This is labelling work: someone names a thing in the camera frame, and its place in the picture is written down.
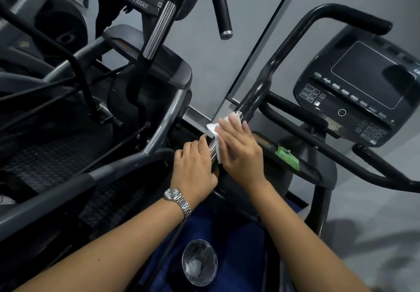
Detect black treaded foot pedal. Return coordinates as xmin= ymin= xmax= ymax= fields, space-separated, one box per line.
xmin=0 ymin=130 xmax=149 ymax=231

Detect black elliptical machine body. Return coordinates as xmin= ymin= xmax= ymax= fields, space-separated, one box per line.
xmin=210 ymin=130 xmax=339 ymax=237

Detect person's right hand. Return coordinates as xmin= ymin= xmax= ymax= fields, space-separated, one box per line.
xmin=215 ymin=114 xmax=268 ymax=191

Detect black chrome moving handlebar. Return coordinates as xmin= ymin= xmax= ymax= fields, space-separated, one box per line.
xmin=209 ymin=3 xmax=394 ymax=172

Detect blue trousers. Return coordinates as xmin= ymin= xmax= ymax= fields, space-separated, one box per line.
xmin=138 ymin=199 xmax=277 ymax=292

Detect black fixed handlebar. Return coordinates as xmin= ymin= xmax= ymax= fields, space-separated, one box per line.
xmin=259 ymin=92 xmax=420 ymax=193

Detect crumpled white paper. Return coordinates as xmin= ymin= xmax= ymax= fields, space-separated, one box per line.
xmin=185 ymin=258 xmax=203 ymax=278

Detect person's left forearm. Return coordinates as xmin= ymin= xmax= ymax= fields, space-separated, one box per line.
xmin=13 ymin=200 xmax=195 ymax=292

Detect white wipe cloth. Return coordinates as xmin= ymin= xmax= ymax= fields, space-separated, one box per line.
xmin=206 ymin=112 xmax=244 ymax=164

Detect grey machine side rail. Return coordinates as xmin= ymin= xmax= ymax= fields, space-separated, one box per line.
xmin=0 ymin=148 xmax=175 ymax=237

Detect person's right forearm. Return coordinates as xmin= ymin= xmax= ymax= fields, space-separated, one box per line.
xmin=249 ymin=180 xmax=372 ymax=292

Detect green tape piece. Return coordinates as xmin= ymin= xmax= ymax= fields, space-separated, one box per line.
xmin=275 ymin=144 xmax=300 ymax=172

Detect black machine console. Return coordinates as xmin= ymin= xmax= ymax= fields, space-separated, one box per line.
xmin=293 ymin=28 xmax=420 ymax=148

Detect person's left hand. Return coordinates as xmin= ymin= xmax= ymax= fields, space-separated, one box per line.
xmin=170 ymin=135 xmax=220 ymax=208

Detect silver metal wristwatch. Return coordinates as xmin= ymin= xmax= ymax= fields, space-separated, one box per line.
xmin=163 ymin=188 xmax=193 ymax=222

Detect large wall mirror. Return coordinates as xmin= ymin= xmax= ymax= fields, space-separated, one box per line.
xmin=0 ymin=0 xmax=308 ymax=128

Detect black mesh waste bin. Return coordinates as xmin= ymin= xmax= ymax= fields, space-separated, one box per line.
xmin=182 ymin=240 xmax=218 ymax=287

